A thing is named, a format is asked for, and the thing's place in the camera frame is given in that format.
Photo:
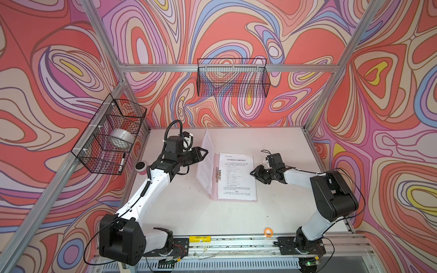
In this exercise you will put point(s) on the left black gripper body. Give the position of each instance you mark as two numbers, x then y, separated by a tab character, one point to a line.
188	158

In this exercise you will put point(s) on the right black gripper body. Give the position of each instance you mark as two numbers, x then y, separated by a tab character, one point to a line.
265	175

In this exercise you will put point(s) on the printed paper sheet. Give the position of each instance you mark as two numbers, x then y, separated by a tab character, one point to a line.
237	175
205	168

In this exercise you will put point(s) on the pink folder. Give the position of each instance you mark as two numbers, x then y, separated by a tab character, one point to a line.
232	198

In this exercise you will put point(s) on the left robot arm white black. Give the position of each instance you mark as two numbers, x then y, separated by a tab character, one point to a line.
121	237

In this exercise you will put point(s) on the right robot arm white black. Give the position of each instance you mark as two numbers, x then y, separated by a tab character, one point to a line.
334	200

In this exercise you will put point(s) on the metal folder clip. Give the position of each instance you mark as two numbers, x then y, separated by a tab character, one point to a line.
218	174

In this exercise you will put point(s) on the pink cup with black lid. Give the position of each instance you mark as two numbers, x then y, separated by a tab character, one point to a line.
141	168

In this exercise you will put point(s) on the black marker in basket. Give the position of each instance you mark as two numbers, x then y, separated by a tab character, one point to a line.
122	163

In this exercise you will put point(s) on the white tape roll in basket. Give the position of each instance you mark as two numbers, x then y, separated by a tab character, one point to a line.
121	139

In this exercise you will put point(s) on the yellow label block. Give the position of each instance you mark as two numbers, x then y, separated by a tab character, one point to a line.
197	239

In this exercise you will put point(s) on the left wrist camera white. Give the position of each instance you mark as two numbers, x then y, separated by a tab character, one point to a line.
187	141

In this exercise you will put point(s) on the black wire basket left wall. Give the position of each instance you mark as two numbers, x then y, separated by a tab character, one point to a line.
95	152

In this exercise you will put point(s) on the black wire basket wall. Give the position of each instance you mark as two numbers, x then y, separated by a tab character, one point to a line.
95	152
232	77

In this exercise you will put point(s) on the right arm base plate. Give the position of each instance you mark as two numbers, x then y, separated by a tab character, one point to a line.
300	246

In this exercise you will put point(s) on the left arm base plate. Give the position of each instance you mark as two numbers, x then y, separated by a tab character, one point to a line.
179	249

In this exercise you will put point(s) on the black wire basket back wall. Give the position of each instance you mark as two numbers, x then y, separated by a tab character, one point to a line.
232	77

